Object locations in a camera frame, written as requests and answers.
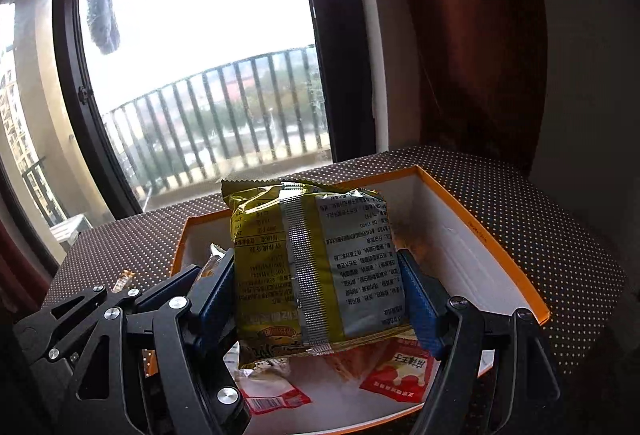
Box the small red yellow candy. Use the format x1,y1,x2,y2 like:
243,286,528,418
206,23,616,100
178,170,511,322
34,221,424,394
111,269,136,294

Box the white outdoor air conditioner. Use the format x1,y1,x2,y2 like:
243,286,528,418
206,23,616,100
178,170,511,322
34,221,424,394
50,214,92,252

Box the yellow green noodle packet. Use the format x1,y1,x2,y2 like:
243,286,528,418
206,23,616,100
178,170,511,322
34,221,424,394
221,180,409,368

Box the orange clear snack pouch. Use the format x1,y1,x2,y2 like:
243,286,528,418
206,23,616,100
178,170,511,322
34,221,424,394
198,243,226,279

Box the dark red curtain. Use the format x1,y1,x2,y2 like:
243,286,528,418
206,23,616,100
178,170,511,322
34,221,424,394
407,0,548,175

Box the brown polka dot tablecloth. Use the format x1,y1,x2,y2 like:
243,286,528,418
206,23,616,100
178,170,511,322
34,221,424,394
43,146,625,377

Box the black window frame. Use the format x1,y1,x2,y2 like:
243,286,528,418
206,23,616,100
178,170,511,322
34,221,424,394
0,0,379,276

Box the red white snack packet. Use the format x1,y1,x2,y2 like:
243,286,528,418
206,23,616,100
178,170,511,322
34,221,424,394
224,342,311,415

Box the orange cardboard box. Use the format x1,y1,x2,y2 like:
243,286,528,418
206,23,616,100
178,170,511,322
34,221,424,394
184,167,550,434

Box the black balcony railing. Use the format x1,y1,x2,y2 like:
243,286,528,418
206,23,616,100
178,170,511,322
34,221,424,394
19,44,331,226

